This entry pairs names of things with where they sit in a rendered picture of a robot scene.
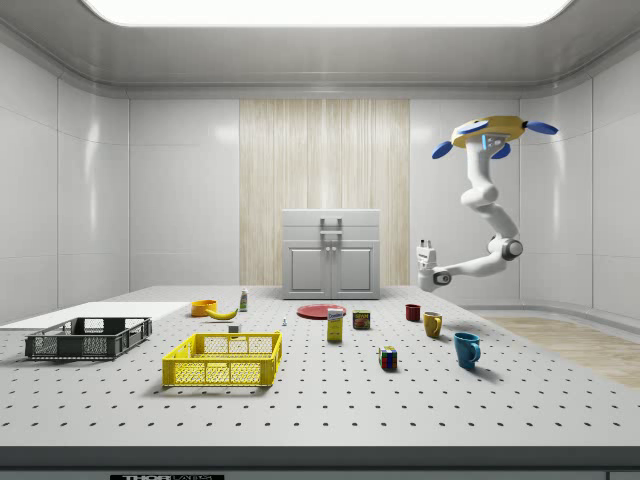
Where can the red mug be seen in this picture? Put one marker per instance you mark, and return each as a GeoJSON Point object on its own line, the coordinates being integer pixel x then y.
{"type": "Point", "coordinates": [412, 313]}

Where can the banana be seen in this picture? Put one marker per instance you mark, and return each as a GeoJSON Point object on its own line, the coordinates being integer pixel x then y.
{"type": "Point", "coordinates": [222, 315]}

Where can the yellow bowl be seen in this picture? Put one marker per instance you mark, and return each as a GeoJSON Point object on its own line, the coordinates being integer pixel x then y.
{"type": "Point", "coordinates": [201, 308]}

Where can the flat-sided can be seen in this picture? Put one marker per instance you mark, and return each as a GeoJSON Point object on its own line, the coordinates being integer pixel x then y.
{"type": "Point", "coordinates": [361, 320]}

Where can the yellow white box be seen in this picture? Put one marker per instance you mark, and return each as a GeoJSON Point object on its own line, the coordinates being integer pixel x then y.
{"type": "Point", "coordinates": [335, 327]}

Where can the white cabinet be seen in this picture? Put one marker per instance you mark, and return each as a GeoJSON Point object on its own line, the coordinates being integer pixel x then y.
{"type": "Point", "coordinates": [330, 265]}

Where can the red plate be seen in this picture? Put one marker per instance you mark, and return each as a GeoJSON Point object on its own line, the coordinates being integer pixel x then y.
{"type": "Point", "coordinates": [315, 312]}

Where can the dark grey basket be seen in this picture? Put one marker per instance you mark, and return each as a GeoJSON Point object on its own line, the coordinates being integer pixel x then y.
{"type": "Point", "coordinates": [75, 347]}

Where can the grey cube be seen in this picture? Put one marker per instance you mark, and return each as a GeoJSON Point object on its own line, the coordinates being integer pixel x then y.
{"type": "Point", "coordinates": [233, 329]}

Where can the blue mug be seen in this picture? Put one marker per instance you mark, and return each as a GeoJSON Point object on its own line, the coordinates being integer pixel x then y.
{"type": "Point", "coordinates": [465, 350]}

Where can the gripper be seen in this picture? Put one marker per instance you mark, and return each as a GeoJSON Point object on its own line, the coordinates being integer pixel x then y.
{"type": "Point", "coordinates": [426, 257]}

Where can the puzzle cube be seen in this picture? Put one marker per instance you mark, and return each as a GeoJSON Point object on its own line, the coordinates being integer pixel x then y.
{"type": "Point", "coordinates": [388, 358]}

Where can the yellow mug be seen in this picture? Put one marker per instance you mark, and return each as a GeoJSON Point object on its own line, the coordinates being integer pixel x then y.
{"type": "Point", "coordinates": [431, 326]}

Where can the yellow basket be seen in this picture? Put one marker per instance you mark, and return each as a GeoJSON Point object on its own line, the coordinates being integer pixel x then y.
{"type": "Point", "coordinates": [215, 372]}

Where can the drone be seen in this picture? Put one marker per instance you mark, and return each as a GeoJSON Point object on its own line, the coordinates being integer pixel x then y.
{"type": "Point", "coordinates": [492, 125]}

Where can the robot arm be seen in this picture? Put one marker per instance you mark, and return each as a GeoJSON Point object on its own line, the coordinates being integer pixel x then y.
{"type": "Point", "coordinates": [480, 170]}

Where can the small white bottle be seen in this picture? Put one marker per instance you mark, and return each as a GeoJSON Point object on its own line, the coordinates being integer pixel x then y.
{"type": "Point", "coordinates": [243, 301]}

